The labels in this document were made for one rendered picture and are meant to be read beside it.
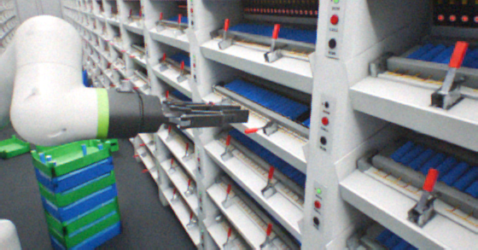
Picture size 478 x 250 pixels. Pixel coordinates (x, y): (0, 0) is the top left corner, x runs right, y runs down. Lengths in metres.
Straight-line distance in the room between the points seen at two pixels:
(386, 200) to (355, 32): 0.30
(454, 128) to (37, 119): 0.61
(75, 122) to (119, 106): 0.07
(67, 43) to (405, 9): 0.61
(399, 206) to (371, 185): 0.07
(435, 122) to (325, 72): 0.22
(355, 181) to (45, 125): 0.56
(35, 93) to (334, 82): 0.51
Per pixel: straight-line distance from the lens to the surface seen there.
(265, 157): 1.10
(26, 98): 0.61
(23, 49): 0.66
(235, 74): 1.29
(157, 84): 1.93
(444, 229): 0.63
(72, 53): 0.65
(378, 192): 0.68
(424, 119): 0.56
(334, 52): 0.65
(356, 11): 0.62
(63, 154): 1.96
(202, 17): 1.21
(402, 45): 0.72
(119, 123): 0.61
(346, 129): 0.66
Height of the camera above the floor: 1.25
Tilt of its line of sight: 19 degrees down
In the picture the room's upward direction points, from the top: straight up
